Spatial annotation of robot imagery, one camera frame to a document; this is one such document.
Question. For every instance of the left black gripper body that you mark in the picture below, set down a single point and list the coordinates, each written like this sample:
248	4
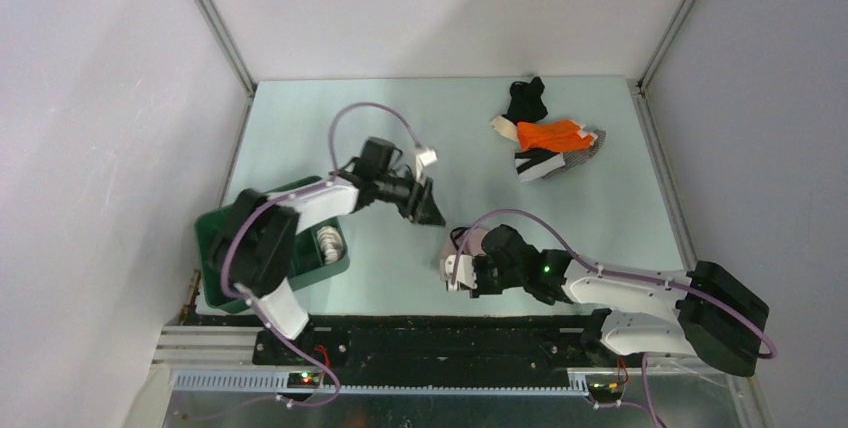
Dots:
402	192

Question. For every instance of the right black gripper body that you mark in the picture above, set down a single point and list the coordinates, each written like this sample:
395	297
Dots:
491	279

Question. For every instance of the white pink-trimmed underwear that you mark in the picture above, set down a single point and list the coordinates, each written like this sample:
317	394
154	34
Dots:
331	244

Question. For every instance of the light pink underwear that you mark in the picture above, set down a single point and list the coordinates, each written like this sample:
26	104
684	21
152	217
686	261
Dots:
453	242

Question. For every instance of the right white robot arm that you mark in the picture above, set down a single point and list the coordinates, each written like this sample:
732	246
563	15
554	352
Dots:
705	313

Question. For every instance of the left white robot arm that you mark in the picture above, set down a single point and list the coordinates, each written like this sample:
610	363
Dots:
265	285

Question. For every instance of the cream underwear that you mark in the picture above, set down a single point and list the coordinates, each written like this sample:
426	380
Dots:
505	128

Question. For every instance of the black white striped underwear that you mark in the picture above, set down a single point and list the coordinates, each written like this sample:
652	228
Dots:
535	164

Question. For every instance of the grey mesh underwear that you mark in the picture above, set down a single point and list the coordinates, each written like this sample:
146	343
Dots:
573	159

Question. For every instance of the orange underwear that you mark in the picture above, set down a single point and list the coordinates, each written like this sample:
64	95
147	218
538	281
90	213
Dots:
559	137

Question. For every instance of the green divided storage tray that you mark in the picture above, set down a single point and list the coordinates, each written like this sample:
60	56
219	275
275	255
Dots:
214	231

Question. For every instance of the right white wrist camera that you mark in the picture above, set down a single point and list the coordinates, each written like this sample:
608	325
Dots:
459	273

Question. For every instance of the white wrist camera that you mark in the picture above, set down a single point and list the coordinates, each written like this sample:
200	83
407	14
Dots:
423	157
459	273

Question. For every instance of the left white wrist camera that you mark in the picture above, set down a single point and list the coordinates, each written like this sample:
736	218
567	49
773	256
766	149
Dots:
423	157

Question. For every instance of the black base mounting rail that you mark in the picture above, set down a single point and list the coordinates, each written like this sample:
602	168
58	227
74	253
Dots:
445	352

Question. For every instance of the left aluminium frame post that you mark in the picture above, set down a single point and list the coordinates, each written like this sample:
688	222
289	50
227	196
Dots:
227	44

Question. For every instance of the aluminium frame post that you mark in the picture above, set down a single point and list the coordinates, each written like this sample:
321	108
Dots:
679	17
227	44

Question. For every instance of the right aluminium frame post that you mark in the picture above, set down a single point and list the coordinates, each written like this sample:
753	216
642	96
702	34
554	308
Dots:
679	17

